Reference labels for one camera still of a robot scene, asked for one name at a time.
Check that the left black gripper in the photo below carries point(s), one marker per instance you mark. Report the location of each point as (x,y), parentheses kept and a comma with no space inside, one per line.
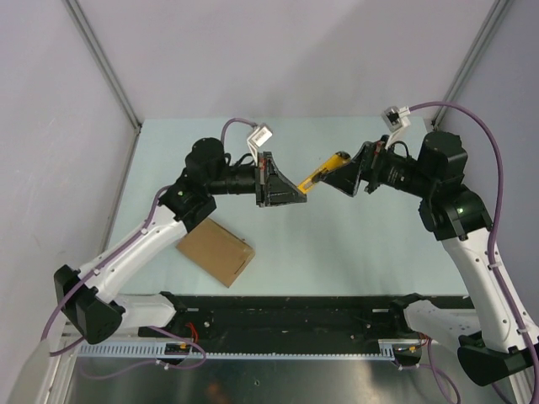
(277,189)

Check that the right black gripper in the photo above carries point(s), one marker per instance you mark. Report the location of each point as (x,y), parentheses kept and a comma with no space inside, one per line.
(346,178)

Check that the yellow utility knife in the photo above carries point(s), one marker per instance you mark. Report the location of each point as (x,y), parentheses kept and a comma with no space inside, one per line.
(337,160)

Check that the brown cardboard express box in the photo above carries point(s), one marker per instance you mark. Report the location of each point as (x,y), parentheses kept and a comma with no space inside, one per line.
(217,251)

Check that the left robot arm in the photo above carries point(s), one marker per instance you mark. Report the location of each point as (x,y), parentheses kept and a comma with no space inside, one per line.
(90,296)

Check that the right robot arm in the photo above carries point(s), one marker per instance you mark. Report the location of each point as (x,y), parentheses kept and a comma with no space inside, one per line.
(494,348)

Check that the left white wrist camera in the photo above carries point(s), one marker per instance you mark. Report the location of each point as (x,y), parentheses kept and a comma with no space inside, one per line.
(257,138)

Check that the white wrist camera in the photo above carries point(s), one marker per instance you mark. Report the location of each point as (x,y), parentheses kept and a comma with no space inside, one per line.
(397,121)
(257,138)

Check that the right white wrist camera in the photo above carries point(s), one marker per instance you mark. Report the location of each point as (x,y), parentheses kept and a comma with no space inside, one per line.
(397,121)

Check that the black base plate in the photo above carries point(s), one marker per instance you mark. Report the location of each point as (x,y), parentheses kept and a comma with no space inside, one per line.
(290,325)

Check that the right aluminium frame post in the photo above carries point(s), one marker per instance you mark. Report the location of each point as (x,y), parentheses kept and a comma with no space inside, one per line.
(488,29)

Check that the aluminium frame post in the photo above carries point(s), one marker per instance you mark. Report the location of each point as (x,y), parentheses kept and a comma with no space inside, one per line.
(488,29)
(96,51)

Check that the left aluminium frame post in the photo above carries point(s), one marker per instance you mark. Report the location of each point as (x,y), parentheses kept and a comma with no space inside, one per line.
(96,51)

